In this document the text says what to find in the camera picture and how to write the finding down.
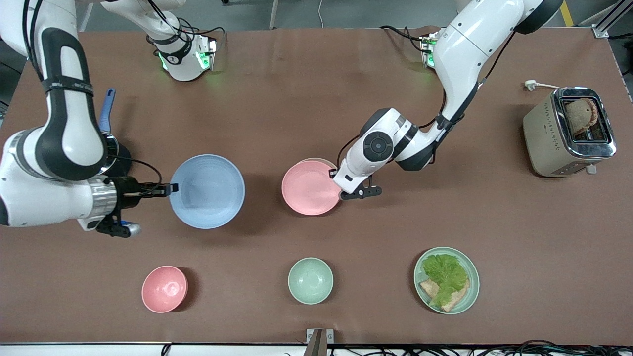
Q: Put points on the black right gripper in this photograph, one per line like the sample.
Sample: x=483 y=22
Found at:
x=126 y=190

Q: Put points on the pink plate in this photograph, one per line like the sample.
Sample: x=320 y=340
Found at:
x=309 y=190

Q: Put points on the blue plate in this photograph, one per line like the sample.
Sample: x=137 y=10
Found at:
x=207 y=193

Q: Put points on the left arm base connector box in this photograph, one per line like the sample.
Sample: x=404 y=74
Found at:
x=428 y=49

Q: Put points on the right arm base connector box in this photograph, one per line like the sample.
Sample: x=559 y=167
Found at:
x=207 y=53

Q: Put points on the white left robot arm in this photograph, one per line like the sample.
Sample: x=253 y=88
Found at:
x=460 y=54

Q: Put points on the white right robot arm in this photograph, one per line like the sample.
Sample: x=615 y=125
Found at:
x=69 y=138

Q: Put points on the beige plate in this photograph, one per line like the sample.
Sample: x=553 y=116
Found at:
x=321 y=160

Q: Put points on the glass lid with blue knob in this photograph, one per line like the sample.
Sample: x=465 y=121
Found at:
x=113 y=146

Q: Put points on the small pink bowl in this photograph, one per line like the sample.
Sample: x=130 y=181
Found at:
x=164 y=289

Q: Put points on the small green bowl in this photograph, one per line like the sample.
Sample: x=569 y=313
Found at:
x=310 y=280

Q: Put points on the green lettuce leaf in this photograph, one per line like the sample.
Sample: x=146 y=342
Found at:
x=445 y=274

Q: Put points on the brown bread slice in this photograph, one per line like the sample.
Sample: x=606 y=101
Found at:
x=457 y=298

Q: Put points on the green plate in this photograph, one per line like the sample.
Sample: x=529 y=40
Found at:
x=472 y=291

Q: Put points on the silver toaster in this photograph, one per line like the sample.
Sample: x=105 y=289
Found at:
x=549 y=143

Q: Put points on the toast slice in toaster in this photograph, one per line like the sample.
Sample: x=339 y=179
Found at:
x=578 y=116

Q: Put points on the metal table edge bracket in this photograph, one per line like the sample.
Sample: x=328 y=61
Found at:
x=319 y=341

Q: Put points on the aluminium frame profile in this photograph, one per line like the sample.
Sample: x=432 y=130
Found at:
x=609 y=20

